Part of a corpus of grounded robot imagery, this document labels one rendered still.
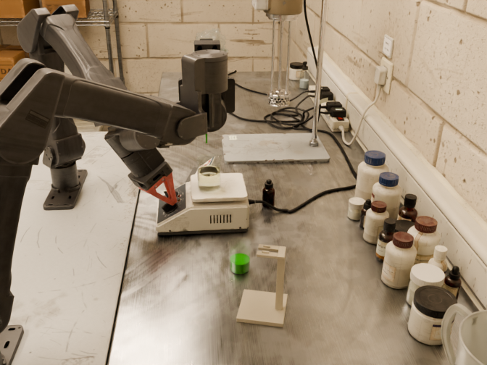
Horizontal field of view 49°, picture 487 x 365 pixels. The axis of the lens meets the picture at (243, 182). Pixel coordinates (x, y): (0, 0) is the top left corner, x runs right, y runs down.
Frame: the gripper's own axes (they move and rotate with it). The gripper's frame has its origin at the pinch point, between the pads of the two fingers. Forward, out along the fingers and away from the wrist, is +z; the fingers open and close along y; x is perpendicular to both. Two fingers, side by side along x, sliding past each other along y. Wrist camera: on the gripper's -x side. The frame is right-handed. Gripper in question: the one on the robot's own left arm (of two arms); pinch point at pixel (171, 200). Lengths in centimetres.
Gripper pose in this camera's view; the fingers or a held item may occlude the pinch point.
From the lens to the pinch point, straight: 116.0
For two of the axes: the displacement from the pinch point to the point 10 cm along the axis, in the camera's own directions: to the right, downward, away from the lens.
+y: -5.2, -1.6, 8.4
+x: -6.9, 6.6, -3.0
